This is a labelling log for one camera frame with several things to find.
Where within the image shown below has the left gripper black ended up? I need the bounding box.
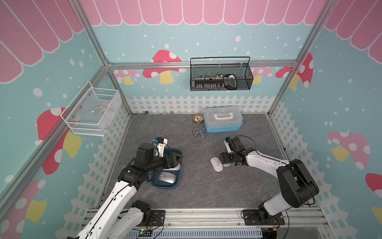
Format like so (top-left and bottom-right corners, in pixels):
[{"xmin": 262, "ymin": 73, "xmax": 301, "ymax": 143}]
[{"xmin": 146, "ymin": 152, "xmax": 183, "ymax": 172}]

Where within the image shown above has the silver mouse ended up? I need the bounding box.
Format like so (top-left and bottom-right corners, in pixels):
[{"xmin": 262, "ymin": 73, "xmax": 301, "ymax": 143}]
[{"xmin": 158, "ymin": 171, "xmax": 177, "ymax": 184}]

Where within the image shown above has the dark teal storage box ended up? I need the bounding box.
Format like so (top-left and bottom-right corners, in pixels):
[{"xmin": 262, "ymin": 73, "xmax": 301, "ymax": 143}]
[{"xmin": 149, "ymin": 148, "xmax": 183, "ymax": 190}]

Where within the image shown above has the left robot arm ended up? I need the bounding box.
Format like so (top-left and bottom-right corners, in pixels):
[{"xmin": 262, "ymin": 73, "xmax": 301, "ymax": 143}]
[{"xmin": 75, "ymin": 142, "xmax": 183, "ymax": 239}]

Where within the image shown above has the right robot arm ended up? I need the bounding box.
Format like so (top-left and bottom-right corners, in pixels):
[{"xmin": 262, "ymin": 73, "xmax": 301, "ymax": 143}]
[{"xmin": 219, "ymin": 149, "xmax": 319, "ymax": 220}]

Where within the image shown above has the blue storage case clear lid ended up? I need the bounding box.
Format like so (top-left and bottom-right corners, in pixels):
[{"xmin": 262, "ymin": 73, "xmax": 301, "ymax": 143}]
[{"xmin": 204, "ymin": 106, "xmax": 243, "ymax": 133}]

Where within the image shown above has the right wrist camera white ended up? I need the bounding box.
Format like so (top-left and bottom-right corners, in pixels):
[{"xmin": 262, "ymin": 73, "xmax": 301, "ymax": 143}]
[{"xmin": 224, "ymin": 137, "xmax": 235, "ymax": 153}]

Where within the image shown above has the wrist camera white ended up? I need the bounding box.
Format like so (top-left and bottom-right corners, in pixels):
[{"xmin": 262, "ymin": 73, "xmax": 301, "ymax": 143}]
[
  {"xmin": 224, "ymin": 137, "xmax": 235, "ymax": 153},
  {"xmin": 153, "ymin": 137, "xmax": 168, "ymax": 157}
]

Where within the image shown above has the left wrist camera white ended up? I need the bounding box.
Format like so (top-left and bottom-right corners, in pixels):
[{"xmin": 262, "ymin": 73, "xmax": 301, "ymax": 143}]
[{"xmin": 153, "ymin": 137, "xmax": 168, "ymax": 157}]

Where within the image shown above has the metal ball valve blue handle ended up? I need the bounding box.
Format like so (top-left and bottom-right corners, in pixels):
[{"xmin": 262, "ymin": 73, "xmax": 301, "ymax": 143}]
[{"xmin": 193, "ymin": 128, "xmax": 208, "ymax": 137}]

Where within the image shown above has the socket set rail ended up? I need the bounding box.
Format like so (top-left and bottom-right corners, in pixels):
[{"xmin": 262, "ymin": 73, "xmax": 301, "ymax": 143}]
[{"xmin": 191, "ymin": 77, "xmax": 238, "ymax": 91}]

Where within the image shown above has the black wire mesh basket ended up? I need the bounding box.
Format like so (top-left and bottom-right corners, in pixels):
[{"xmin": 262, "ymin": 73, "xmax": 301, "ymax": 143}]
[{"xmin": 190, "ymin": 56, "xmax": 254, "ymax": 91}]

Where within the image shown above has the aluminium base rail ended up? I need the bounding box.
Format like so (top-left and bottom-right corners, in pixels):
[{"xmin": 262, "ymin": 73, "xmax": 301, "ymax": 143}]
[{"xmin": 80, "ymin": 208, "xmax": 326, "ymax": 239}]

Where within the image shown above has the white wire basket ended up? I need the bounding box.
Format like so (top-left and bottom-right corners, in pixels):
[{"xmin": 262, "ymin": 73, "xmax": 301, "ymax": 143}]
[{"xmin": 61, "ymin": 82, "xmax": 122, "ymax": 136}]

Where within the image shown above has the aluminium corner post left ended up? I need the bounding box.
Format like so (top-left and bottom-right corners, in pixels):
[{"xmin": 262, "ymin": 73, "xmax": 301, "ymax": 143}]
[{"xmin": 69, "ymin": 0, "xmax": 132, "ymax": 119}]

